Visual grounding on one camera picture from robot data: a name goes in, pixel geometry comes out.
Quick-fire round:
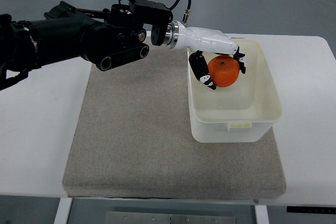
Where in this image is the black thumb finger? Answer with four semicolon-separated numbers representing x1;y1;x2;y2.
188;50;216;90

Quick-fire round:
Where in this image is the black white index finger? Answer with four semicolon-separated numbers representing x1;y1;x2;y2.
233;46;246;74

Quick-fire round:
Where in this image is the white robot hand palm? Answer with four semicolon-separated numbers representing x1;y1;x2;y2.
174;22;238;55

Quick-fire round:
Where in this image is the orange fruit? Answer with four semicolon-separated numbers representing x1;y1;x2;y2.
208;55;240;88

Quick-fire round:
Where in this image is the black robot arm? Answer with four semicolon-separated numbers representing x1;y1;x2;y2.
1;0;246;89

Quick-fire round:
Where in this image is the white plastic box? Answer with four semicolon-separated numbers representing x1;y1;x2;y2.
188;38;282;143

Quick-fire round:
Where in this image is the grey felt mat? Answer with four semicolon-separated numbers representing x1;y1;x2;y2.
62;47;286;200

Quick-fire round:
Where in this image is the black table control panel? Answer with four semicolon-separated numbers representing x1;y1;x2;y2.
286;206;336;215

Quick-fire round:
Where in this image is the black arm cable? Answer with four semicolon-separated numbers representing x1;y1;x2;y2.
168;0;192;24

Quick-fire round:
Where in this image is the white table leg frame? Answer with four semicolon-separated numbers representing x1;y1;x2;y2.
54;198;72;224

